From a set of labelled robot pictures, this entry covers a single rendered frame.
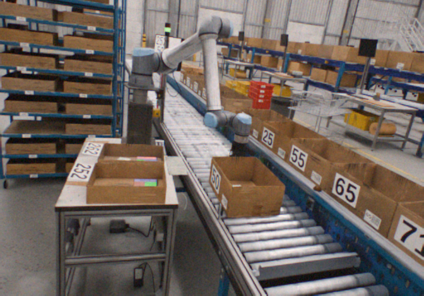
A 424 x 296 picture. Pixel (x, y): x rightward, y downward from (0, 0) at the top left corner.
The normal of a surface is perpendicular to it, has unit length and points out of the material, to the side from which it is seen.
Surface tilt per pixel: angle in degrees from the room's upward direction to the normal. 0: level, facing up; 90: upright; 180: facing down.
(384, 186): 89
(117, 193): 91
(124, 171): 89
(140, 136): 90
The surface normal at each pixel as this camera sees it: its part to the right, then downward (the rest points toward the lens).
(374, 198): -0.94, -0.01
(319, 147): 0.31, 0.31
